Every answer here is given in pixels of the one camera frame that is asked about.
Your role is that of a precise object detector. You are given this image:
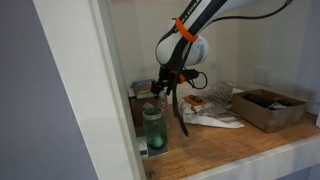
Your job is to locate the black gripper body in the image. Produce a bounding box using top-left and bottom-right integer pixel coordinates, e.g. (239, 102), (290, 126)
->
(151, 68), (197, 96)

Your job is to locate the orange and black tool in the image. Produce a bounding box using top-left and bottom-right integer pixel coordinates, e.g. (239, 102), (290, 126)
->
(184, 95), (205, 106)

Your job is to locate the brown cardboard box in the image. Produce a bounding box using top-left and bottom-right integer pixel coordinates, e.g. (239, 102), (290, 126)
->
(232, 89), (307, 133)

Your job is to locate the green glass mason jar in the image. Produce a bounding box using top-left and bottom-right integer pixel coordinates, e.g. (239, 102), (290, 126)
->
(143, 107), (167, 150)

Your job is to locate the white coiled cable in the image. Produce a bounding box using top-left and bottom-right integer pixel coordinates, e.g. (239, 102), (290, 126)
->
(206, 80), (244, 111)

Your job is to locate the small grey white box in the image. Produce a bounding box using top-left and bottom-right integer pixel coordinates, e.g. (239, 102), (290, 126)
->
(137, 136), (168, 159)

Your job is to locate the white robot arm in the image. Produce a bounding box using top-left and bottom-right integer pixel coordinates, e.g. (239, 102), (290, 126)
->
(151, 0), (259, 94)

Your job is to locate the stack of books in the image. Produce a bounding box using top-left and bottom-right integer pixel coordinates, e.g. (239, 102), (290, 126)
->
(131, 79), (154, 99)

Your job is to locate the white wall outlet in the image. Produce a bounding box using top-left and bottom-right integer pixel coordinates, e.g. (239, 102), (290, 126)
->
(255, 68), (271, 85)

